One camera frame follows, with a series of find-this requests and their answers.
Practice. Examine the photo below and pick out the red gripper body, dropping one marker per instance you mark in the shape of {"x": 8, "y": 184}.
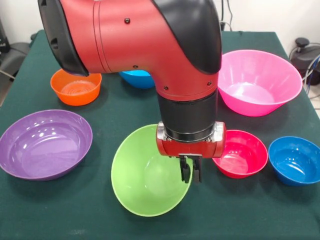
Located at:
{"x": 192, "y": 148}

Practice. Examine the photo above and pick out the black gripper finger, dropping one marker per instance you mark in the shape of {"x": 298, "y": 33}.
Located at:
{"x": 197, "y": 173}
{"x": 185, "y": 172}

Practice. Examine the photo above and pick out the green bowl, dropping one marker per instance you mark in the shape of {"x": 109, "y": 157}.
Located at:
{"x": 145, "y": 180}

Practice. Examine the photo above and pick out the large pink bowl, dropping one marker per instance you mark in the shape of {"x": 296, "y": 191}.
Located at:
{"x": 260, "y": 75}

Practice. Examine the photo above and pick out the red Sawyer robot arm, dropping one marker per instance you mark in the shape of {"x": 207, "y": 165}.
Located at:
{"x": 137, "y": 37}

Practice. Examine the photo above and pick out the red bowl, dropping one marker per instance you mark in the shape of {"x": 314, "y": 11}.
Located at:
{"x": 245, "y": 155}

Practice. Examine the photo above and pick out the dark green tablecloth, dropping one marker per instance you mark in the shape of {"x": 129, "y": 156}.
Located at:
{"x": 160, "y": 225}

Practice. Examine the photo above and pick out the large light blue bowl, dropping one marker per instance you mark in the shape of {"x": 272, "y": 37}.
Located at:
{"x": 137, "y": 80}

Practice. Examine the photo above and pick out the small dark blue bowl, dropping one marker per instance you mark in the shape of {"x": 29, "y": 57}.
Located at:
{"x": 293, "y": 160}

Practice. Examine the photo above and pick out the black power plug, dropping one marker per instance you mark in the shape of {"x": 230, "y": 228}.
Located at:
{"x": 222, "y": 26}

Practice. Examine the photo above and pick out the orange bowl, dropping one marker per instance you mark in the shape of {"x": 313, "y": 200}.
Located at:
{"x": 75, "y": 96}

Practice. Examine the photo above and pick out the purple bowl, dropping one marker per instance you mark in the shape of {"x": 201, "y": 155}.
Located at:
{"x": 45, "y": 150}

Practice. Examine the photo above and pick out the black floor stand base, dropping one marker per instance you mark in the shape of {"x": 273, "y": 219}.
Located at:
{"x": 305, "y": 57}
{"x": 15, "y": 55}

